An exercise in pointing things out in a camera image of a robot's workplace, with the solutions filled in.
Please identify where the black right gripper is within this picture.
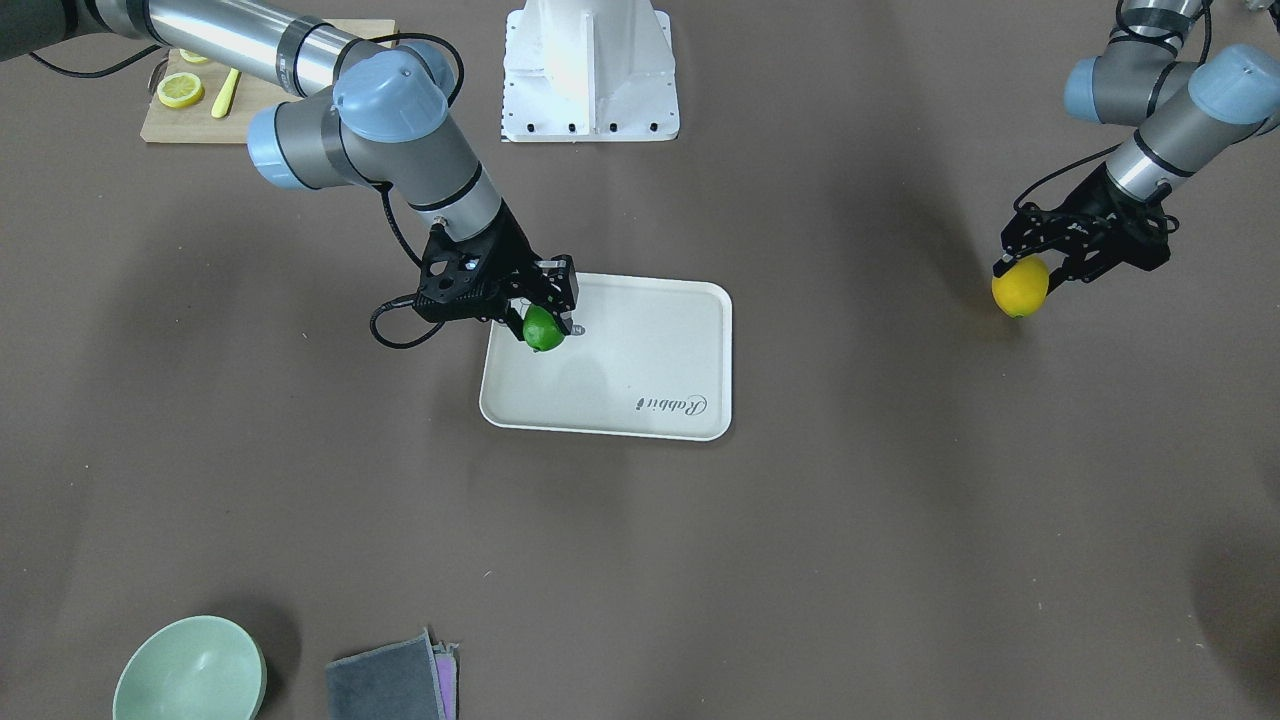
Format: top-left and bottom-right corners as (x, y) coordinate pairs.
(413, 202), (579, 342)

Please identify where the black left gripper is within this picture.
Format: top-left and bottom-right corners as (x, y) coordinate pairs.
(992, 164), (1179, 293)

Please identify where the green lime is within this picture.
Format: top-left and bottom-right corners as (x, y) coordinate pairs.
(521, 305), (564, 352)

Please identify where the yellow lemon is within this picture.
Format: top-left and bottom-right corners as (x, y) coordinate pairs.
(991, 256), (1050, 318)

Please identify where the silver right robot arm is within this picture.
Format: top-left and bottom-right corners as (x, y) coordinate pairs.
(3, 1), (580, 351)

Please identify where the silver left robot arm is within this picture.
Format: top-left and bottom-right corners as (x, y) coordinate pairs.
(992, 1), (1279, 316)

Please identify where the white plastic tray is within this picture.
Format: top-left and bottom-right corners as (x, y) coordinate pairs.
(479, 273), (733, 442)

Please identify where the purple cloth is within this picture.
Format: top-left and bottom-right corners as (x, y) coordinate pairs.
(428, 632), (460, 720)

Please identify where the wooden cutting board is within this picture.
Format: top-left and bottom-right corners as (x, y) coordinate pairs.
(111, 1), (397, 145)

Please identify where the grey folded cloth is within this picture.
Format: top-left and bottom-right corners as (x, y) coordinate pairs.
(325, 632), (439, 719)

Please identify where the lemon slice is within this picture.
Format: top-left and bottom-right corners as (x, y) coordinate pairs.
(154, 72), (205, 109)

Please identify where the mint green bowl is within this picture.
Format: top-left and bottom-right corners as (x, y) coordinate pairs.
(111, 615), (268, 719)

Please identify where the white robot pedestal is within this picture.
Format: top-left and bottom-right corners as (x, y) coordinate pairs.
(500, 1), (681, 143)

